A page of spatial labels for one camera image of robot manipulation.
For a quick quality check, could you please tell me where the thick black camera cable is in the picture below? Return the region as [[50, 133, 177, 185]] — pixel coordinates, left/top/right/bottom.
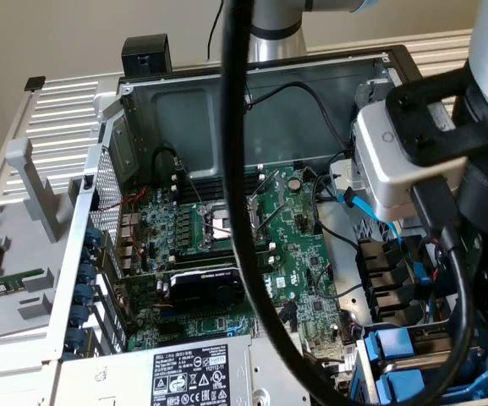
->
[[220, 0, 477, 406]]

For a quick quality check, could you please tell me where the open CPU socket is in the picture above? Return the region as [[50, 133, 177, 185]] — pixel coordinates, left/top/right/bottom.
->
[[196, 198, 270, 250]]

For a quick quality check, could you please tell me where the open metal PC case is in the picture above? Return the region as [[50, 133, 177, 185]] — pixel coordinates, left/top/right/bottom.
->
[[42, 44, 488, 406]]

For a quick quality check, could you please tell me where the grey power supply unit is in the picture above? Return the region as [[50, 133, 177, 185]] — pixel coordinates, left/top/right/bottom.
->
[[57, 332, 312, 406]]

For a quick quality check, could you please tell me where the black plastic block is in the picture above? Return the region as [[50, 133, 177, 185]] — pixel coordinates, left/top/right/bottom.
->
[[121, 34, 173, 77]]

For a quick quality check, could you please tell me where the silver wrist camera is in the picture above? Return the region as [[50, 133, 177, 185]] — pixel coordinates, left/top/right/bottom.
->
[[353, 99, 469, 223]]

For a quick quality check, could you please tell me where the thin black cable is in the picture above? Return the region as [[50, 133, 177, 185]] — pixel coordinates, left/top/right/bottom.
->
[[207, 0, 227, 58]]

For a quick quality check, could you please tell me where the black wire with plug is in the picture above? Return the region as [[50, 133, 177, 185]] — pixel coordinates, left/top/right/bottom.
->
[[245, 81, 357, 156]]

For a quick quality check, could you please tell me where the hard drive in blue caddy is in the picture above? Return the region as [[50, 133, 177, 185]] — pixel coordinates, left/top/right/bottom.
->
[[353, 321, 488, 403]]

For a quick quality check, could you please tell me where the black RAM slot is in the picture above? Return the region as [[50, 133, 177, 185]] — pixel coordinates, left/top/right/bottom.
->
[[170, 168, 266, 192], [171, 178, 266, 203]]

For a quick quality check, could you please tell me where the green Dell motherboard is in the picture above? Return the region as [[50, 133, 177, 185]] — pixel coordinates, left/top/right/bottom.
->
[[116, 164, 363, 381]]

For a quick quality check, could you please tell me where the thin steel locking lever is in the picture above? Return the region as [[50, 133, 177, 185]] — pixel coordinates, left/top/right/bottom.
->
[[249, 168, 282, 200], [255, 206, 287, 236], [175, 156, 206, 211]]

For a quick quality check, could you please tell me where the installed green RAM stick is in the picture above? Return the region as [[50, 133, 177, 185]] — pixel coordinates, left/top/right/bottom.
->
[[173, 247, 272, 266]]

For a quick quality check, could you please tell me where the blue SATA wire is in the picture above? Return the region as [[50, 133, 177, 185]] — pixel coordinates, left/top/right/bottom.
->
[[342, 189, 433, 293]]

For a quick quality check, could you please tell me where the black SATA wire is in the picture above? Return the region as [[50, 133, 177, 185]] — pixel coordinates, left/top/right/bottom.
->
[[284, 300, 299, 332]]

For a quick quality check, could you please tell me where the white wire label tag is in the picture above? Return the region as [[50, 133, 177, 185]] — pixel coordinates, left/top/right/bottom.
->
[[343, 344, 359, 370]]

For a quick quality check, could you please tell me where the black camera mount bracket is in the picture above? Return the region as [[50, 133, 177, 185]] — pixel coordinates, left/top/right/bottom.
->
[[385, 69, 488, 168]]

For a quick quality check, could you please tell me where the blue plastic disk carrier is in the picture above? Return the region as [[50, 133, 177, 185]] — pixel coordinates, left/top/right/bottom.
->
[[374, 353, 488, 402]]

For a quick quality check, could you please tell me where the grey plastic parts rack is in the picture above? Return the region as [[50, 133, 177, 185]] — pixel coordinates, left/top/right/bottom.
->
[[0, 137, 88, 346]]

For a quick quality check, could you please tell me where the black graphics card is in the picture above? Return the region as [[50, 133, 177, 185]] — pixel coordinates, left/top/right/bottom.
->
[[114, 266, 247, 314]]

